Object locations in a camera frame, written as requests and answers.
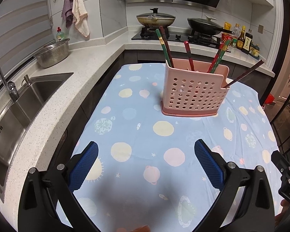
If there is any beige pan with lid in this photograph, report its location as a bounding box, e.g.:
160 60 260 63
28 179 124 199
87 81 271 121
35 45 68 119
136 8 176 28

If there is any pink hanging towel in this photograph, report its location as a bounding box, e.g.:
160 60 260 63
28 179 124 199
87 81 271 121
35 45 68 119
72 0 90 38

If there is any red instant noodle cup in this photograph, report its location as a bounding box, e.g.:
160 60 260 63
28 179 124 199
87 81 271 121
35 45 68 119
221 32 233 45

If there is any steel kitchen sink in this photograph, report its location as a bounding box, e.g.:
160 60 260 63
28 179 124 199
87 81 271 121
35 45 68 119
0 73 73 200

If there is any purple hanging cloth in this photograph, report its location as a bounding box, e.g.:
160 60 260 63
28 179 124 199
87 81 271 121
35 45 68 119
61 0 73 28

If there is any pink perforated utensil holder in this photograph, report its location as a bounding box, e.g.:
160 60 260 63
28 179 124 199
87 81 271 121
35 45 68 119
161 59 229 117

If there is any dark soy sauce bottle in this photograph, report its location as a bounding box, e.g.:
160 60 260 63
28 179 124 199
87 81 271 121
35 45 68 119
241 29 253 55

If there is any person's right hand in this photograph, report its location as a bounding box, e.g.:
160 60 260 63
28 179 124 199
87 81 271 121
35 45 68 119
275 200 290 227

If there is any steel colander bowl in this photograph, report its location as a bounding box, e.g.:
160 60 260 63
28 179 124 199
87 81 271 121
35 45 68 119
34 38 70 69

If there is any red bag on floor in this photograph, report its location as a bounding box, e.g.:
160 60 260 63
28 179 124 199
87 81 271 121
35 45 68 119
264 94 275 104

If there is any black wok with handle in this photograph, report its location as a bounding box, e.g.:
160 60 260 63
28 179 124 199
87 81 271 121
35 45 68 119
188 18 234 36

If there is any brown sauce bottle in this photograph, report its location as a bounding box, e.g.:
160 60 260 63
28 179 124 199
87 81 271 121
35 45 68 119
236 25 246 50

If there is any chrome sink faucet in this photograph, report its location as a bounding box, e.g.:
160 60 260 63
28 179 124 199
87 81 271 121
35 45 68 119
0 67 19 102

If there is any long green chopstick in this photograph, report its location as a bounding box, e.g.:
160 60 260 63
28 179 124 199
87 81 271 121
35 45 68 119
210 39 230 73

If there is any clear plastic bottle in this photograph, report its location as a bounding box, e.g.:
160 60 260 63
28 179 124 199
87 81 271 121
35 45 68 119
231 23 241 48

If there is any yellow seasoning bag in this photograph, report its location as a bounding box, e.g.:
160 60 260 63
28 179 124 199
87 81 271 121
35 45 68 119
224 22 232 34

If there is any dark red chopstick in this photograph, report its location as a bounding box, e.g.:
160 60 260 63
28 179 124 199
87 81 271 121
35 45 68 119
184 41 195 71

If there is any small green-lid jar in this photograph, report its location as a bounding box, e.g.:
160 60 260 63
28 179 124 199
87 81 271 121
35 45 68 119
249 43 260 60

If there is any black gas stove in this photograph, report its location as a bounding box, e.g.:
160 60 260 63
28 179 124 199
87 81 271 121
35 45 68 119
132 27 221 49

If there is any dark maroon chopstick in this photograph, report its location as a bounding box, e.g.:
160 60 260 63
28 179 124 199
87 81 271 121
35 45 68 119
159 26 174 68

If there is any light blue patterned tablecloth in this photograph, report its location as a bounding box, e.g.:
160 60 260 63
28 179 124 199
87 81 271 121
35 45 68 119
74 63 282 231

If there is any green dish soap bottle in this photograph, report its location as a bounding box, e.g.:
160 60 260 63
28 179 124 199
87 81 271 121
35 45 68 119
56 27 65 41

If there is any person's left hand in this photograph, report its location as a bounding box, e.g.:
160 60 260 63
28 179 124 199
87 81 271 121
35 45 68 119
116 225 151 232

